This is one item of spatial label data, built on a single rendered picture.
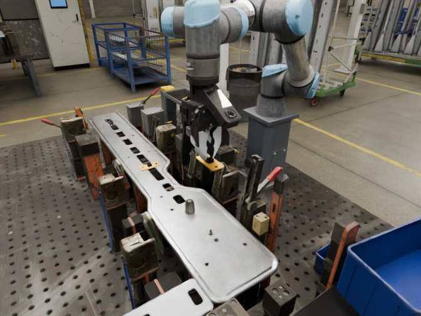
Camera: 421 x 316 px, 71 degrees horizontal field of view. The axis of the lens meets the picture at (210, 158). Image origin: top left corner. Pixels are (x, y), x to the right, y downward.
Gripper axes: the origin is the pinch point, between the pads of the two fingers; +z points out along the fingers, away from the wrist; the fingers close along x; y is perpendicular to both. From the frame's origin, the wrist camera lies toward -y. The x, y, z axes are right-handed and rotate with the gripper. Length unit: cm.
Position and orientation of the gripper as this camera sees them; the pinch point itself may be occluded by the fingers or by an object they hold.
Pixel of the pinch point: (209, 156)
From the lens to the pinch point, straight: 75.3
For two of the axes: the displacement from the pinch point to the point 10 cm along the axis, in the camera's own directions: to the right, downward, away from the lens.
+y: -5.5, -4.0, 7.3
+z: 0.1, 8.7, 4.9
